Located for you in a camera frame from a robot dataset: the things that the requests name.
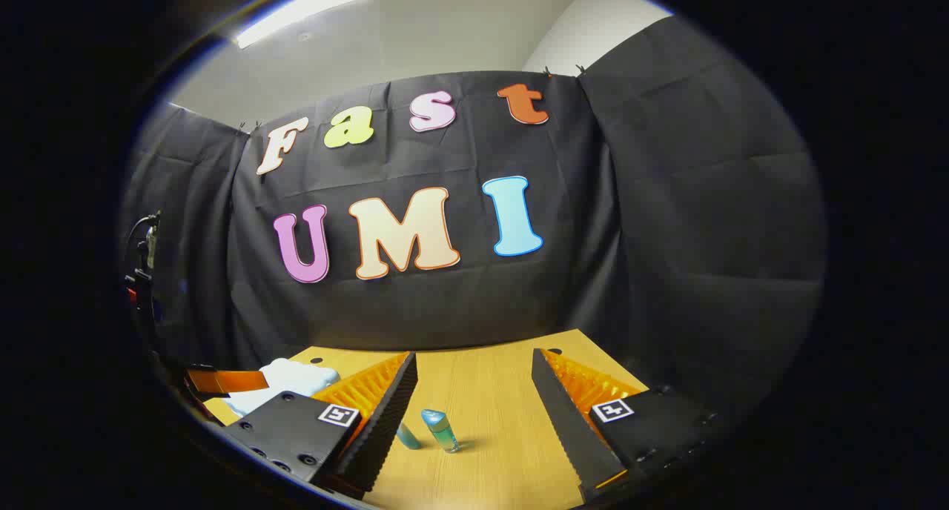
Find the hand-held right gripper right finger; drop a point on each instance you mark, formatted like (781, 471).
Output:
(567, 421)

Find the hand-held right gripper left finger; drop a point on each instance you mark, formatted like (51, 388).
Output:
(385, 421)

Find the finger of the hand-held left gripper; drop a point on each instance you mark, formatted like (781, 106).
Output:
(230, 380)

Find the slim teal skincare tube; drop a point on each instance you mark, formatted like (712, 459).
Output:
(408, 436)

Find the blue cap skincare bottle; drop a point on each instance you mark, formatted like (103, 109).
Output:
(441, 427)

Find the white suitcase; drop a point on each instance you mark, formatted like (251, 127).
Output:
(293, 376)

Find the black backdrop cloth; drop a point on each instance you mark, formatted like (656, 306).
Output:
(667, 199)

